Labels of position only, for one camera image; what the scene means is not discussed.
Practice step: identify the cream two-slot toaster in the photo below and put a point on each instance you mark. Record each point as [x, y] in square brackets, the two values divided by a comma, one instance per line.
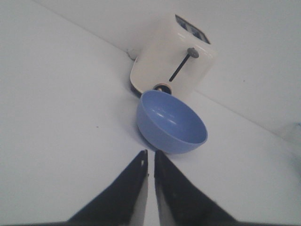
[174, 60]

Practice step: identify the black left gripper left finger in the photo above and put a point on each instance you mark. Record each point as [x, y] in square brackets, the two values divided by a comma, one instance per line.
[122, 203]

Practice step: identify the blue plastic bowl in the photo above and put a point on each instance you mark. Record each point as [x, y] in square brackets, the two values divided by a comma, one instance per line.
[169, 124]

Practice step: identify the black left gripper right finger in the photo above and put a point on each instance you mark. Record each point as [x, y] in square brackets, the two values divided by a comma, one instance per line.
[229, 197]

